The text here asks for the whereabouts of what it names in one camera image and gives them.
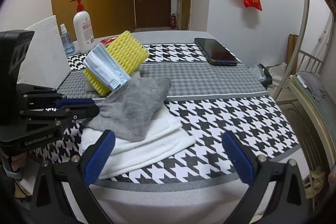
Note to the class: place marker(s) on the black smartphone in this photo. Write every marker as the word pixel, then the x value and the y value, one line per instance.
pixel 215 53

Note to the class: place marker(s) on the red snack packet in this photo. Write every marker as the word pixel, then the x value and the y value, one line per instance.
pixel 107 41

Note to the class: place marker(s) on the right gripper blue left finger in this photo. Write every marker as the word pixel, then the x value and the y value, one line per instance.
pixel 50 204

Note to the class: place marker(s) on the grey towel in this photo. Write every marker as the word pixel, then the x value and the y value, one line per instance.
pixel 129 109

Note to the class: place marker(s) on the metal bunk bed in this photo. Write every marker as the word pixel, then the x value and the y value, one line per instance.
pixel 319 148

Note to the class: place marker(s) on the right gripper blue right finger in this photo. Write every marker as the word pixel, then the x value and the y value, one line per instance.
pixel 287 203

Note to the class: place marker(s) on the red fire extinguisher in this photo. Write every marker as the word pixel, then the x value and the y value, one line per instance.
pixel 173 18

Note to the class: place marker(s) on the small clear spray bottle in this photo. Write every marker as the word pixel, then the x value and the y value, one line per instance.
pixel 67 42

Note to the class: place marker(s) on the grey folded clothes on bed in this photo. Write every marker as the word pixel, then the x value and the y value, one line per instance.
pixel 314 84

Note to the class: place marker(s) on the white red pump bottle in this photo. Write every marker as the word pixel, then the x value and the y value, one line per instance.
pixel 83 28

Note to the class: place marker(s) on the blue face mask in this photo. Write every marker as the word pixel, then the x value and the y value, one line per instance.
pixel 105 68

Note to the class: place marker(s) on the wooden boards against wall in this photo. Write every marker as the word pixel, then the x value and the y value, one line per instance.
pixel 292 41

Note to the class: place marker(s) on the white styrofoam box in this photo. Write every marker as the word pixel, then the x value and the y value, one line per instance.
pixel 45 63

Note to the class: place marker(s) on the teal storage basket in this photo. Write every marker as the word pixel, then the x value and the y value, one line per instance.
pixel 262 74

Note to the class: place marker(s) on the white towel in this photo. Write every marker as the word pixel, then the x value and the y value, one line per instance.
pixel 165 138

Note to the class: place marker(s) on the yellow foam net sleeve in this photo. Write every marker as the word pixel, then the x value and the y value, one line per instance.
pixel 127 51

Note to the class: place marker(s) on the person's left hand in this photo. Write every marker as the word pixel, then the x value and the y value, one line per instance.
pixel 13 164

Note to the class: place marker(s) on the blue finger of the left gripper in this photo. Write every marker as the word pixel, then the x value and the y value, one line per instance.
pixel 72 102
pixel 72 113

